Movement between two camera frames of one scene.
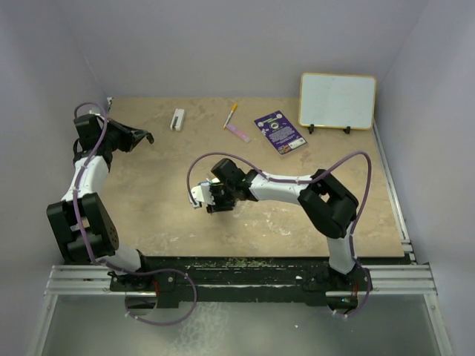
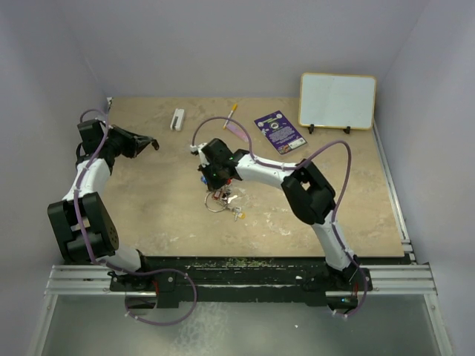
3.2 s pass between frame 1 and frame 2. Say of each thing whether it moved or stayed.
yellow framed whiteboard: stayed
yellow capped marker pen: stayed
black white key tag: moved
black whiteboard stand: stayed
